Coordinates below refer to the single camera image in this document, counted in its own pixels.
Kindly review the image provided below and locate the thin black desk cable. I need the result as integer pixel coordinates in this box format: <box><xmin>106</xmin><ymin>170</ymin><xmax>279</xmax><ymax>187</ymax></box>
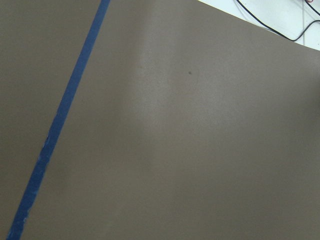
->
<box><xmin>236</xmin><ymin>0</ymin><xmax>320</xmax><ymax>42</ymax></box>

